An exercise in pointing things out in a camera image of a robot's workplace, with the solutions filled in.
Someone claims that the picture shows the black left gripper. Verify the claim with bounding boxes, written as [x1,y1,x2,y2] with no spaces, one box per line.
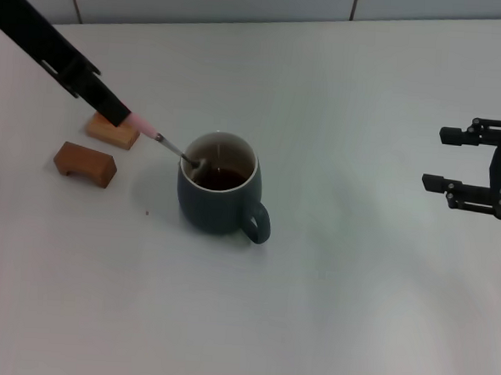
[0,0,139,129]

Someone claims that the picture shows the pink handled metal spoon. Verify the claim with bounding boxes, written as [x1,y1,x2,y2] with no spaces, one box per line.
[123,111,211,173]

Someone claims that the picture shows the dark grey ceramic cup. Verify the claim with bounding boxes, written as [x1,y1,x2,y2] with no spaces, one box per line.
[173,127,278,246]

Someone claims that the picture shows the light wooden block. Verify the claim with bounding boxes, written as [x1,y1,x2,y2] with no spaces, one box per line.
[86,111,142,151]

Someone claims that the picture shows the dark brown wooden block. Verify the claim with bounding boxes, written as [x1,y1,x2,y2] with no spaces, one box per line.
[51,140,120,189]

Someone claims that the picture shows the dark coffee liquid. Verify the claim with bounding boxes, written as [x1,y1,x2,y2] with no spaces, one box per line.
[194,166,249,193]

